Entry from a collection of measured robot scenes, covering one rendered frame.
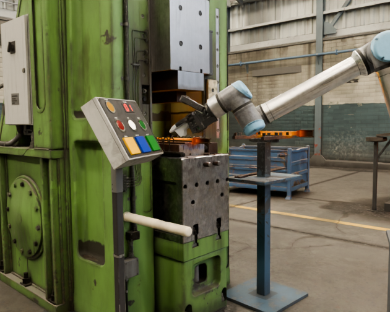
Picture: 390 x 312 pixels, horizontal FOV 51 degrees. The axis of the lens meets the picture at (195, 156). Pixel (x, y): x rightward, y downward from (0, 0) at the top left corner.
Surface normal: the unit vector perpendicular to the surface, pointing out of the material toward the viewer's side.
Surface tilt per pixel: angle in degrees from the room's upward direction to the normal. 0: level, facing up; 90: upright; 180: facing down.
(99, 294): 90
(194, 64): 90
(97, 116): 90
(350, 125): 90
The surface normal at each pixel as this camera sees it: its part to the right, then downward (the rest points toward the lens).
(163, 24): -0.69, 0.07
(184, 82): 0.73, 0.05
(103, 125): -0.32, 0.08
